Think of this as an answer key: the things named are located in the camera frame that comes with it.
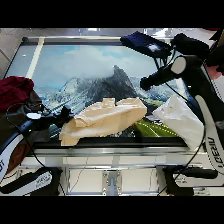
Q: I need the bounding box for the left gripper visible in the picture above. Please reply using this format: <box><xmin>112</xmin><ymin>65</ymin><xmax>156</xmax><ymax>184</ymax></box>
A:
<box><xmin>52</xmin><ymin>105</ymin><xmax>75</xmax><ymax>129</ymax></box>

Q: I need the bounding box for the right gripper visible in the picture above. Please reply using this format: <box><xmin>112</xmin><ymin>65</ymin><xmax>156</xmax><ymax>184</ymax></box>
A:
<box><xmin>139</xmin><ymin>73</ymin><xmax>165</xmax><ymax>92</ymax></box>

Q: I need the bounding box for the beige shirt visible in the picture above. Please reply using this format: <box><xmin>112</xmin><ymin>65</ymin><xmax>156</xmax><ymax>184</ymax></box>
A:
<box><xmin>59</xmin><ymin>96</ymin><xmax>149</xmax><ymax>147</ymax></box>

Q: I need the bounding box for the navy blue garment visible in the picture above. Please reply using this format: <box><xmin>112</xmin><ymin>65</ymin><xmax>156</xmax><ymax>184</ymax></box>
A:
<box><xmin>119</xmin><ymin>30</ymin><xmax>173</xmax><ymax>60</ymax></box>

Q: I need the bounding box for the white garment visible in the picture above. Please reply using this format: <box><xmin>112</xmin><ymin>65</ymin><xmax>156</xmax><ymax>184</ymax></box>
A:
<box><xmin>152</xmin><ymin>94</ymin><xmax>205</xmax><ymax>151</ymax></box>

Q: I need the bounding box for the black garment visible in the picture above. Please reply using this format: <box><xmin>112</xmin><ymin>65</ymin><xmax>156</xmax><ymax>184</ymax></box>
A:
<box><xmin>170</xmin><ymin>32</ymin><xmax>211</xmax><ymax>62</ymax></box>

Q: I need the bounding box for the dark red garment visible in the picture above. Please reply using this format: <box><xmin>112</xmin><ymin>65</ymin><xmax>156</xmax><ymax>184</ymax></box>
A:
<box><xmin>0</xmin><ymin>75</ymin><xmax>35</xmax><ymax>113</ymax></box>

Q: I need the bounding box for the brown garment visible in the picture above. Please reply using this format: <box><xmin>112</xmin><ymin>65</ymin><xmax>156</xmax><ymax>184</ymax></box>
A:
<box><xmin>5</xmin><ymin>138</ymin><xmax>34</xmax><ymax>175</ymax></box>

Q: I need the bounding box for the black cable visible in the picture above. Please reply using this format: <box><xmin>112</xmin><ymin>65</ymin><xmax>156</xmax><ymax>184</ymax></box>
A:
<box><xmin>157</xmin><ymin>121</ymin><xmax>207</xmax><ymax>197</ymax></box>
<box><xmin>4</xmin><ymin>102</ymin><xmax>47</xmax><ymax>169</ymax></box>

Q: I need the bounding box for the silver frame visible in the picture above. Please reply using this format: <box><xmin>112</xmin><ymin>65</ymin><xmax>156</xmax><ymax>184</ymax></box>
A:
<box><xmin>0</xmin><ymin>145</ymin><xmax>224</xmax><ymax>197</ymax></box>

